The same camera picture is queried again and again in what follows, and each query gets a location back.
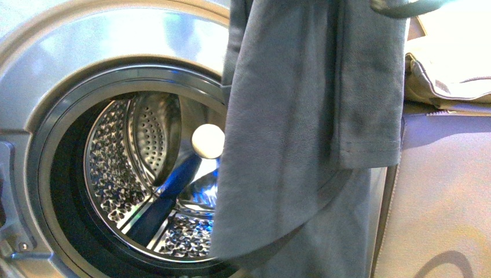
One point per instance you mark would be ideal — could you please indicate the grey front-load washing machine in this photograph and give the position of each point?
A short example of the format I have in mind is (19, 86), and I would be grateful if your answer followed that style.
(44, 43)

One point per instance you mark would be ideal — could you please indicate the grey door hinge bracket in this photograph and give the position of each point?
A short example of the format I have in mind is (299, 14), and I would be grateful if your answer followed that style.
(15, 236)

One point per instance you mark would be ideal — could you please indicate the steel perforated washer drum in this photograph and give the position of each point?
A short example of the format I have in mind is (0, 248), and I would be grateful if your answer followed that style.
(146, 182)

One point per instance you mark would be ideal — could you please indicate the dark navy knit garment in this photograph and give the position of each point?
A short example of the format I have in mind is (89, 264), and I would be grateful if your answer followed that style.
(315, 93)

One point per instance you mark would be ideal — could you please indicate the dark rubber door gasket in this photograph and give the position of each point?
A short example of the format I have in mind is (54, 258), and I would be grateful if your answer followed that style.
(57, 156)

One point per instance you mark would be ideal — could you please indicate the beige folded cloth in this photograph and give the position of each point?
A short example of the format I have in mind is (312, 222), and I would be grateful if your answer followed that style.
(448, 61)

